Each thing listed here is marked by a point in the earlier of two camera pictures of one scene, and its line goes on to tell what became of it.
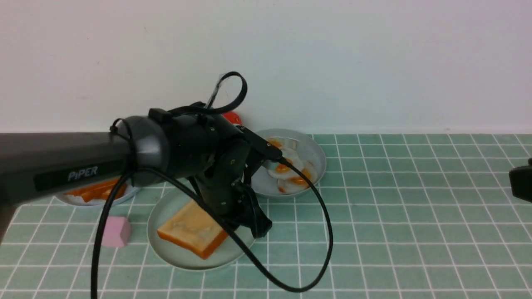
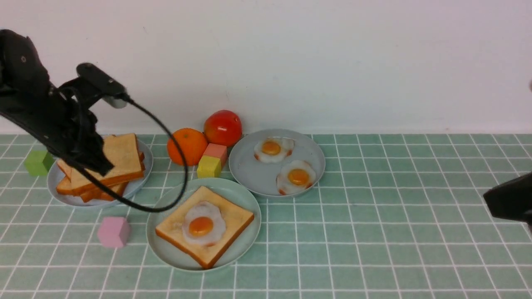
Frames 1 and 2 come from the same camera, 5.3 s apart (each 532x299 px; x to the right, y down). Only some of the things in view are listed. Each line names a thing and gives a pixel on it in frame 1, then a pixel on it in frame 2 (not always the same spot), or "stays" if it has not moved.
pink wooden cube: (116, 232) stays
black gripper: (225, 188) -> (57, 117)
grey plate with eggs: (300, 149) stays
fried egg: (281, 170) -> (204, 224)
